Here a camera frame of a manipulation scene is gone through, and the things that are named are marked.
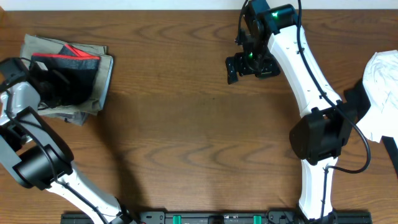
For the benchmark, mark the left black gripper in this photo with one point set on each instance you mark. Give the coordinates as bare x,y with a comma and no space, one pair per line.
61,84

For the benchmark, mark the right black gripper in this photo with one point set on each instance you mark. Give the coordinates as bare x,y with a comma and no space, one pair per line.
272,70

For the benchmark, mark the black leggings red waistband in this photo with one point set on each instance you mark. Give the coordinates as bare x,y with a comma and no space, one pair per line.
77,66

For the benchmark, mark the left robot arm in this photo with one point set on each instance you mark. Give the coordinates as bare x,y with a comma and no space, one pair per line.
36,156

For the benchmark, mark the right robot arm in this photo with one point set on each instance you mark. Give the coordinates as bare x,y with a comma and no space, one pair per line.
274,42

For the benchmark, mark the folded khaki trousers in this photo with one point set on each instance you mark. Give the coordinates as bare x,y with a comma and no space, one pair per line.
75,114

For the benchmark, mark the black and white garment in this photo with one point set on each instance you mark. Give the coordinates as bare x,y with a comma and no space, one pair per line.
375,100

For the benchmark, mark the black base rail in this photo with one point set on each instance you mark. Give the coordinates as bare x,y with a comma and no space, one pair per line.
271,217

